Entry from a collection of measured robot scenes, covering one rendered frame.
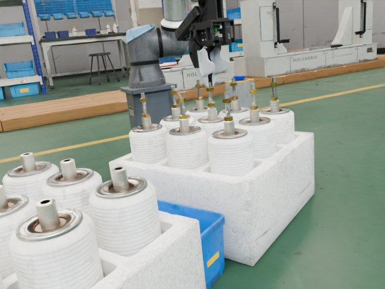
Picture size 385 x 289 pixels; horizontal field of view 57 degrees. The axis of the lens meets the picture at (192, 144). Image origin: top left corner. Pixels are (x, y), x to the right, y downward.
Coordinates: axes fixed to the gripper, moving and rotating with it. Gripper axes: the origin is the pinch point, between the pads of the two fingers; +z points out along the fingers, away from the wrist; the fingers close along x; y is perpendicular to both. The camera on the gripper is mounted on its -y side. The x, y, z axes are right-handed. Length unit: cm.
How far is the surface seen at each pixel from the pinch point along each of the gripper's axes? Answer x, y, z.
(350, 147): 69, 0, 35
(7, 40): 55, -462, -40
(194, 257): -30.4, 29.2, 22.2
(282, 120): 12.3, 13.0, 11.3
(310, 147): 20.7, 15.0, 20.1
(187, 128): -11.5, 5.0, 8.9
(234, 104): 10.4, -2.0, 7.9
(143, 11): 323, -553, -81
